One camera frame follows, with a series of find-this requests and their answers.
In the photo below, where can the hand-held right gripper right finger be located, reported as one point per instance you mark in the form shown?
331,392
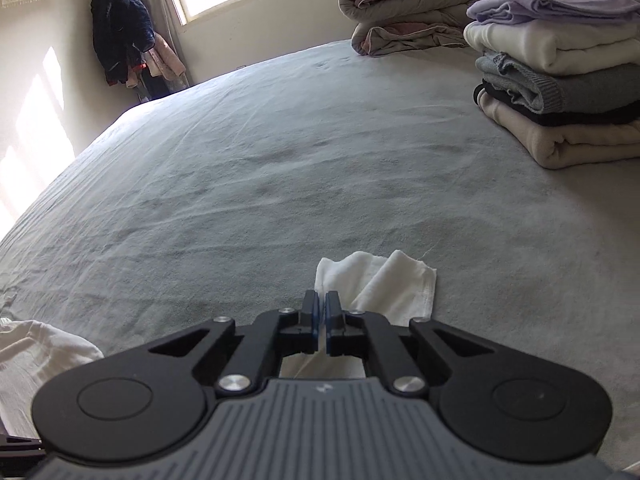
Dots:
330,317

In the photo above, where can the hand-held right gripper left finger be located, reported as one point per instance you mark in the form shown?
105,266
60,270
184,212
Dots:
315,317

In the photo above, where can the white pants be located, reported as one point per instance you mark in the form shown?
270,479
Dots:
390,285

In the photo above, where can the hanging pink garments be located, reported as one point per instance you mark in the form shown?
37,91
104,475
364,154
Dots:
167,60

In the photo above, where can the folded beige garment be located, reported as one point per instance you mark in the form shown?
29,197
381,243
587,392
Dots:
575,142

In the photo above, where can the folded black garment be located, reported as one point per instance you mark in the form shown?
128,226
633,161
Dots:
575,119

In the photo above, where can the folded grey pink quilt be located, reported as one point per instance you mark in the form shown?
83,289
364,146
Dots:
415,5

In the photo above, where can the folded grey sweater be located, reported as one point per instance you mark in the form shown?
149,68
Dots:
590,90

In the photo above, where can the folded white garment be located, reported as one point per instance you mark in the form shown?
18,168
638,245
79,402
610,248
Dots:
550,45

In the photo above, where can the folded purple garment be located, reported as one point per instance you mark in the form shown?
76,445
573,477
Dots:
550,10

